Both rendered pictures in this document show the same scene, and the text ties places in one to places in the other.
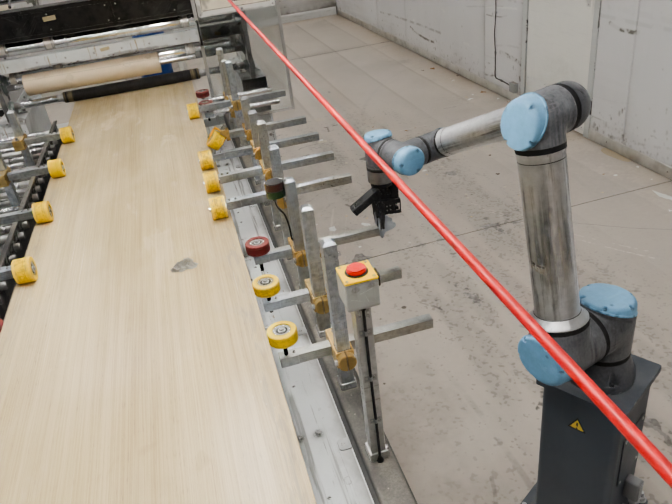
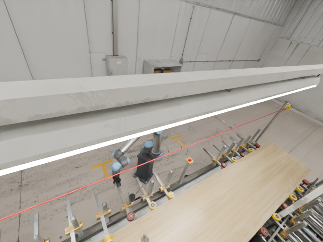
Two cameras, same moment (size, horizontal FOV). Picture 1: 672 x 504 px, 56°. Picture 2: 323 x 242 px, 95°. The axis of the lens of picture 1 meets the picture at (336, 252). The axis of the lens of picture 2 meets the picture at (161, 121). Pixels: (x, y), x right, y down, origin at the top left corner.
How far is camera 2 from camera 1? 230 cm
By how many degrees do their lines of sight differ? 91
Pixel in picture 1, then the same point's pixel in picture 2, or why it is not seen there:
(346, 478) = (180, 191)
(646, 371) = not seen: hidden behind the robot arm
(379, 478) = (184, 181)
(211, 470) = (207, 196)
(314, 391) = (160, 202)
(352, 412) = (171, 188)
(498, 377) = (108, 187)
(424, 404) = (116, 204)
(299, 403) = not seen: hidden behind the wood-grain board
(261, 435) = (198, 190)
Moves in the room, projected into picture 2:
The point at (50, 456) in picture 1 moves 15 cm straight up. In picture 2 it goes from (219, 233) to (225, 228)
